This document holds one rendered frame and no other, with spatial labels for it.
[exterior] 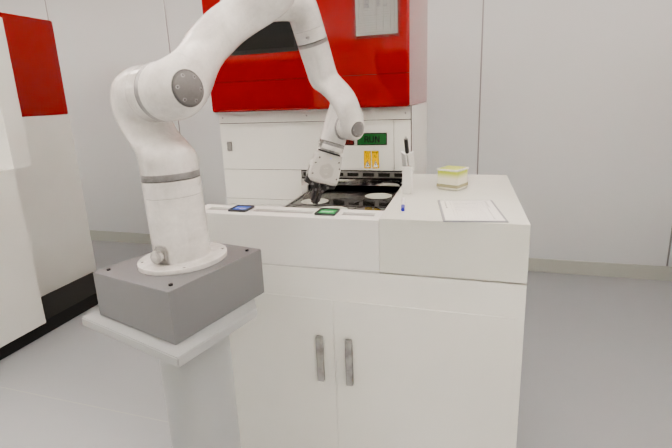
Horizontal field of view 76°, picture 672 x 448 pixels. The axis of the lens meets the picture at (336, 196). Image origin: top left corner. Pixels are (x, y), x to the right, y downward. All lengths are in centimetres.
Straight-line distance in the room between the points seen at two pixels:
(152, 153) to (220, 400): 58
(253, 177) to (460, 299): 109
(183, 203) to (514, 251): 75
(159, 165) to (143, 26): 319
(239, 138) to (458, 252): 113
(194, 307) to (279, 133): 105
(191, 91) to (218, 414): 72
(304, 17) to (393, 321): 85
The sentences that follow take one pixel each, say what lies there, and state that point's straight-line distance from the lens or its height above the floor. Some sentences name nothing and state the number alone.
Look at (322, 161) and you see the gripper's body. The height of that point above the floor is 107.
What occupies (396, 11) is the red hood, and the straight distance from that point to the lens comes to 163.
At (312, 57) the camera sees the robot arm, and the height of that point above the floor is 138.
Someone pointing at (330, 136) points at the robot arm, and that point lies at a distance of 135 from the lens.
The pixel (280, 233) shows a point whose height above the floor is 91.
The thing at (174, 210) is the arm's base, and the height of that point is 105.
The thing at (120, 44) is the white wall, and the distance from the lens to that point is 422.
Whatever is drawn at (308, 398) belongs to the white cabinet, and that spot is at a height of 41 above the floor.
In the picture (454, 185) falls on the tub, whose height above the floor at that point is 98.
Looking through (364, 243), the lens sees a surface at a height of 90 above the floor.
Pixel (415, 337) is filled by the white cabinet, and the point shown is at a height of 65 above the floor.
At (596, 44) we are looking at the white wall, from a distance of 323.
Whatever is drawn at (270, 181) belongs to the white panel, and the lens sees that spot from 186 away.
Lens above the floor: 127
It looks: 13 degrees down
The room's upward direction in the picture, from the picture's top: 2 degrees counter-clockwise
